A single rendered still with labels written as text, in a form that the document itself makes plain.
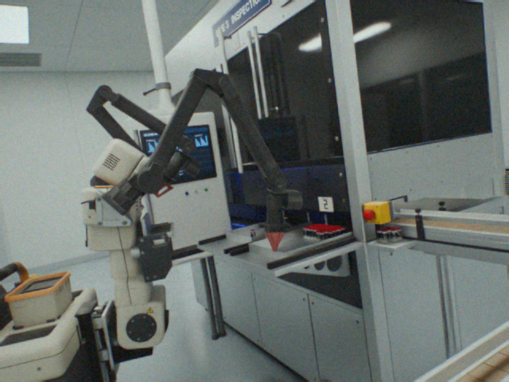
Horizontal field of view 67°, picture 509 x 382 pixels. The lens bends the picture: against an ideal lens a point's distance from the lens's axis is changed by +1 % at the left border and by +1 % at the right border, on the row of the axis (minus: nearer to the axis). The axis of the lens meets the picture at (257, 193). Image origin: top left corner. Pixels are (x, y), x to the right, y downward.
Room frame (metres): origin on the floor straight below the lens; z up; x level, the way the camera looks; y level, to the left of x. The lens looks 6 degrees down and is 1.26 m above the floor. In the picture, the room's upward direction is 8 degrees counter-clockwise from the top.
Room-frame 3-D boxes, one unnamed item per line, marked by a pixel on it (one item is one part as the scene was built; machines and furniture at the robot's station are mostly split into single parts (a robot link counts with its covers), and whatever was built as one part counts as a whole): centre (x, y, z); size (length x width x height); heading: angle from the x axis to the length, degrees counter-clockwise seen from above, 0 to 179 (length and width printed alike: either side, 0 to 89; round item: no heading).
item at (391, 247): (1.37, -0.47, 0.87); 0.14 x 0.13 x 0.02; 120
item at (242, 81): (2.03, -0.02, 1.50); 0.47 x 0.01 x 0.59; 30
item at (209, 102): (2.50, 0.25, 1.50); 0.49 x 0.01 x 0.59; 30
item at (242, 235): (1.81, -0.03, 0.90); 0.34 x 0.26 x 0.04; 120
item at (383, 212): (1.36, -0.42, 0.99); 0.08 x 0.07 x 0.07; 120
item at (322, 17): (1.47, -0.33, 1.40); 0.04 x 0.01 x 0.80; 30
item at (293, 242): (1.49, -0.14, 0.90); 0.34 x 0.26 x 0.04; 121
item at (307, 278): (2.31, 0.15, 0.73); 1.98 x 0.01 x 0.25; 30
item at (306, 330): (2.54, -0.29, 0.44); 2.06 x 1.00 x 0.88; 30
